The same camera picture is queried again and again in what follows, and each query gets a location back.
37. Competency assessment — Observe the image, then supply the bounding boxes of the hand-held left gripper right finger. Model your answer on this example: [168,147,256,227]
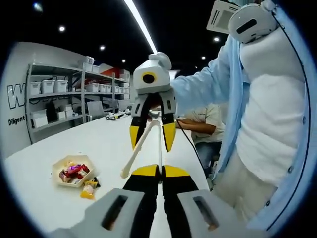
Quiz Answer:
[162,164,270,238]

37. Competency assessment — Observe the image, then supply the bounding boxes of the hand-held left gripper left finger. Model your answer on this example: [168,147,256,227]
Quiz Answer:
[49,164,160,238]

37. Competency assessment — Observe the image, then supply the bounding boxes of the cream food tongs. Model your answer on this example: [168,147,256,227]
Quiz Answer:
[120,110,164,185]

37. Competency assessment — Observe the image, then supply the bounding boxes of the gold food packet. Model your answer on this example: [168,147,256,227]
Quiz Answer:
[84,177,101,188]

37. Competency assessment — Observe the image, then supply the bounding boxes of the yellow clear food packet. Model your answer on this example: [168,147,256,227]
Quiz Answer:
[80,185,97,200]

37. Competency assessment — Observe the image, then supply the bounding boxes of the cream hexagonal container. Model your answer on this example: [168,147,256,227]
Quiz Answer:
[52,155,96,187]

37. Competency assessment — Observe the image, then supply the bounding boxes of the pile of food snacks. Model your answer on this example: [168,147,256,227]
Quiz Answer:
[58,161,91,184]

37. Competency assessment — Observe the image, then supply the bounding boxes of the white and yellow device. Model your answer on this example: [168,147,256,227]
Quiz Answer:
[106,108,132,121]

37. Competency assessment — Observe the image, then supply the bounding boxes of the grey metal shelving rack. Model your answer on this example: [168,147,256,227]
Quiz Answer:
[81,70,131,123]
[26,63,86,145]

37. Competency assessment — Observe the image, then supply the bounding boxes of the grey chair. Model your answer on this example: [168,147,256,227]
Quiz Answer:
[86,100,105,122]

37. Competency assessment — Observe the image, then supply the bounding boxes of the person's beige trousers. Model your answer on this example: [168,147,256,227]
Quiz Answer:
[211,151,278,224]

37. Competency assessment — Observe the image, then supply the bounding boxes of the long ceiling light strip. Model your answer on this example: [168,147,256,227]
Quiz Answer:
[123,0,159,55]

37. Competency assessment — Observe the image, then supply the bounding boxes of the black bag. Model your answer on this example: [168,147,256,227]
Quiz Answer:
[46,100,58,123]

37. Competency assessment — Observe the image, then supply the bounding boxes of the ceiling air vent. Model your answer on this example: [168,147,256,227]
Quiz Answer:
[206,0,241,34]

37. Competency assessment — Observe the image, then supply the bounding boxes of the large white carton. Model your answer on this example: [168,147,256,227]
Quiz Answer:
[31,110,49,129]

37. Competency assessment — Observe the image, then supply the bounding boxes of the row of white storage boxes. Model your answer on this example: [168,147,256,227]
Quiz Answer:
[29,56,131,94]

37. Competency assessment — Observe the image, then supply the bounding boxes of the group of ceiling spot lights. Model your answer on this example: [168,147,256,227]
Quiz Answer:
[33,2,221,69]

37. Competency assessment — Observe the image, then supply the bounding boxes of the black cable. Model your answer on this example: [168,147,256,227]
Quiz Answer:
[175,119,210,178]

